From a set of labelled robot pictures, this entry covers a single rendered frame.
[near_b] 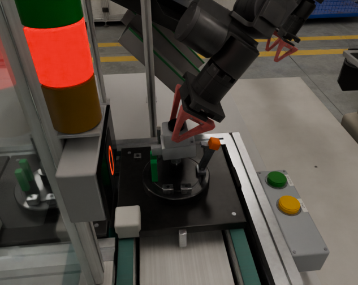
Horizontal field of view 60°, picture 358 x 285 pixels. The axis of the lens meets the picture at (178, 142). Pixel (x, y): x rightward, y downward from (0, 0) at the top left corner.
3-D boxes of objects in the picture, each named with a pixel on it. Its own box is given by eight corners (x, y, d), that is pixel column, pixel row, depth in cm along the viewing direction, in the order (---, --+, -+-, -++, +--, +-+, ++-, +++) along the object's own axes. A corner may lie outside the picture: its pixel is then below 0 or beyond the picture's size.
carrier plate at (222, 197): (219, 147, 77) (220, 141, 76) (245, 228, 58) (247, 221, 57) (121, 154, 75) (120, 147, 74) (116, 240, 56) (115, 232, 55)
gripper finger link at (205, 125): (159, 142, 53) (190, 101, 48) (156, 117, 58) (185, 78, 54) (191, 156, 56) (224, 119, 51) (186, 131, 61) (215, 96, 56)
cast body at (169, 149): (193, 142, 62) (192, 113, 58) (196, 156, 59) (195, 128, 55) (151, 147, 62) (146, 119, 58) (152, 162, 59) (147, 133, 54)
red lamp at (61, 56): (96, 62, 31) (87, 10, 28) (90, 86, 27) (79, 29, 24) (44, 64, 30) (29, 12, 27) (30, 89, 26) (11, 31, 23)
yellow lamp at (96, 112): (104, 105, 34) (96, 63, 31) (99, 133, 30) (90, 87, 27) (56, 108, 33) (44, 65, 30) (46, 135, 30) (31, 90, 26)
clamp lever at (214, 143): (204, 165, 65) (219, 138, 61) (206, 172, 64) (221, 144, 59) (188, 162, 64) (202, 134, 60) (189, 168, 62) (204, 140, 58)
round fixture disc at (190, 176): (203, 156, 71) (203, 149, 70) (215, 203, 61) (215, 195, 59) (142, 160, 70) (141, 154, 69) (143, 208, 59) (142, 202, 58)
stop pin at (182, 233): (185, 241, 59) (186, 228, 56) (186, 246, 58) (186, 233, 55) (178, 241, 59) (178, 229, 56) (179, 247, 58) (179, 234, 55)
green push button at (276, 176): (280, 176, 69) (283, 169, 68) (287, 189, 66) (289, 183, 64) (263, 177, 69) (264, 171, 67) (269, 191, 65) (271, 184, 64)
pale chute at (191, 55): (194, 70, 103) (205, 62, 101) (193, 90, 92) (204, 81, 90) (129, 6, 92) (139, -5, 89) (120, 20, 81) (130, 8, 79)
